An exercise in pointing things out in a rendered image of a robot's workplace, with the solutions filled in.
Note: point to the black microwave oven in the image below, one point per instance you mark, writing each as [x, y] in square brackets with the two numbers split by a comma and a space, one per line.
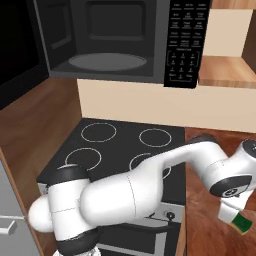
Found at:
[156, 40]

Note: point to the green and yellow sponge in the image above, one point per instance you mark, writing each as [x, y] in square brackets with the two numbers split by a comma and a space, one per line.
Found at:
[242, 223]

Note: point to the wooden wall shelf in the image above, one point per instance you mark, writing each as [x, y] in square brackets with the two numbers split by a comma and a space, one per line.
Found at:
[226, 70]

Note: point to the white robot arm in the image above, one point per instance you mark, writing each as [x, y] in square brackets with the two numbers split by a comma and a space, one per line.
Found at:
[116, 196]

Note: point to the black microwave door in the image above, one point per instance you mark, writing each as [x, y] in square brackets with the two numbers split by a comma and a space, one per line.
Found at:
[16, 50]

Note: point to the grey microwave turntable plate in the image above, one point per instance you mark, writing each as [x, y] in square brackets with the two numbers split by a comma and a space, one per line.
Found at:
[107, 61]

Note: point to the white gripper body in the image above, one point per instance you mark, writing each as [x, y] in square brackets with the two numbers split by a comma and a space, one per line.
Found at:
[228, 210]

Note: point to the black hob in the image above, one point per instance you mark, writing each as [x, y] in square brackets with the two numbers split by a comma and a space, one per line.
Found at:
[120, 146]

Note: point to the black oven knob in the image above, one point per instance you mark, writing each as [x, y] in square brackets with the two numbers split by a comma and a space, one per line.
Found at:
[170, 215]

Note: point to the grey drawer front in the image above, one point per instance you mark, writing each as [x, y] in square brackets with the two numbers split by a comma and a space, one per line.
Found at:
[13, 200]

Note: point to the wooden tall cabinet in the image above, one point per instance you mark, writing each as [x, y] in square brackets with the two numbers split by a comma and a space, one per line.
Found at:
[36, 126]

